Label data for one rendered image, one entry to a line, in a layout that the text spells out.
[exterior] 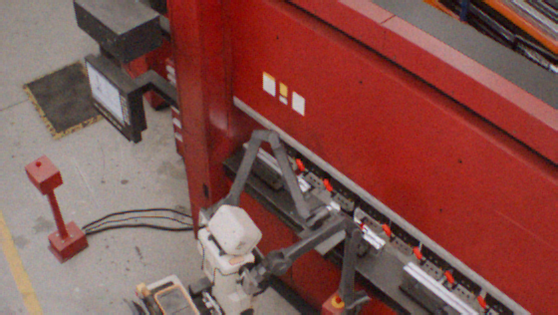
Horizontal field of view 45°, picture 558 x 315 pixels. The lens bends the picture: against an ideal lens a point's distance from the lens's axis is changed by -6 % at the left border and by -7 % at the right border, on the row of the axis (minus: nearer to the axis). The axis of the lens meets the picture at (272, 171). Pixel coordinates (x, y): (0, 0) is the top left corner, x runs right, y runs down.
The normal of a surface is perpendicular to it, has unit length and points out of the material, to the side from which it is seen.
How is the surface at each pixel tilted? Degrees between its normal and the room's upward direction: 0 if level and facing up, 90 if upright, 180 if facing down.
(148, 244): 0
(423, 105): 90
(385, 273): 0
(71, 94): 0
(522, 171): 90
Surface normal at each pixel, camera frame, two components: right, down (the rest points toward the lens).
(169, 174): 0.00, -0.69
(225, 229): -0.63, -0.18
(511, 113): -0.73, 0.50
